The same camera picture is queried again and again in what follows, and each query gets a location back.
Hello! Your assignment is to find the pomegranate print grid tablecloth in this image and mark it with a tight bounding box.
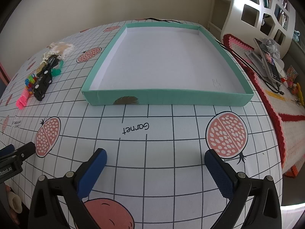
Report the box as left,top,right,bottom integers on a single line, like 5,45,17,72
0,19,284,229

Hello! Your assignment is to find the orange yellow small toy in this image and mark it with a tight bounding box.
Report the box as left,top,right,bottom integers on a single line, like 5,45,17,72
289,82,304,96

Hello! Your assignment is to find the pink hair clip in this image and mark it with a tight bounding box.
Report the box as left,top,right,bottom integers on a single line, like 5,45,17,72
16,93,30,109

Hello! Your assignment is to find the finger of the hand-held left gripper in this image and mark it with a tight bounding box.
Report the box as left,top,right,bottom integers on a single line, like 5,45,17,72
0,144,15,159
14,142,36,161

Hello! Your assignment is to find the colourful printed small box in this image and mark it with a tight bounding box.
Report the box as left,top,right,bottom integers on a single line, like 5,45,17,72
286,65,298,81

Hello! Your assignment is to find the black toy figure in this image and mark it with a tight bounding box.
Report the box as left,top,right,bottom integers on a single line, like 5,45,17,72
33,56,60,102

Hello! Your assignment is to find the cream lace scrunchie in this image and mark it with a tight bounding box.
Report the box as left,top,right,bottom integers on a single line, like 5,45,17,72
49,42,74,52

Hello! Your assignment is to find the pink edged board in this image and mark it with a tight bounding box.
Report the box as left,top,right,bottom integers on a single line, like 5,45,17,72
0,62,11,86

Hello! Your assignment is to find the person's left hand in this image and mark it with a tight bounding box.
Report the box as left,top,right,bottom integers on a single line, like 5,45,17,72
5,186,22,224

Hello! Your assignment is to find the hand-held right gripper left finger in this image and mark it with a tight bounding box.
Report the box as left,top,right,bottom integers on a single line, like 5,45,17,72
28,148,108,229

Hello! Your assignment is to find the red white crochet blanket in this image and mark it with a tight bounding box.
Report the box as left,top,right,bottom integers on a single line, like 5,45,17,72
223,34,305,177

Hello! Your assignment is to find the tablet on stand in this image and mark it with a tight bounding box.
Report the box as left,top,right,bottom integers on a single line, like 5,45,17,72
254,38,283,83

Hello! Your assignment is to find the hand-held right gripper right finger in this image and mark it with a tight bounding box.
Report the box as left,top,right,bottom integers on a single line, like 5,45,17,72
204,149,283,229

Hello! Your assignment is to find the teal shallow cardboard box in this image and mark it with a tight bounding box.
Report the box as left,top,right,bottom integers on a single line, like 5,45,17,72
81,21,254,106

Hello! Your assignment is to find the white phone stand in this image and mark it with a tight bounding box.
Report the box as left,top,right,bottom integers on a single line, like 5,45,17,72
245,50,265,65

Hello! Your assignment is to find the bunch of colourful small clips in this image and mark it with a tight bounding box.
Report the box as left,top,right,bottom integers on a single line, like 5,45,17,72
24,74,39,93

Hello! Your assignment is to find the teal plastic dragonfly toy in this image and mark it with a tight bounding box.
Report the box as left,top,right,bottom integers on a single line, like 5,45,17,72
51,60,65,77

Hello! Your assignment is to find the grey scrunchie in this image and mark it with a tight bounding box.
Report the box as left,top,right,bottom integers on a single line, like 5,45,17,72
262,38,283,53

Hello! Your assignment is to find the white cutout furniture panel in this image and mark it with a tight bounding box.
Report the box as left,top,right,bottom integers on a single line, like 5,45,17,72
220,0,297,60

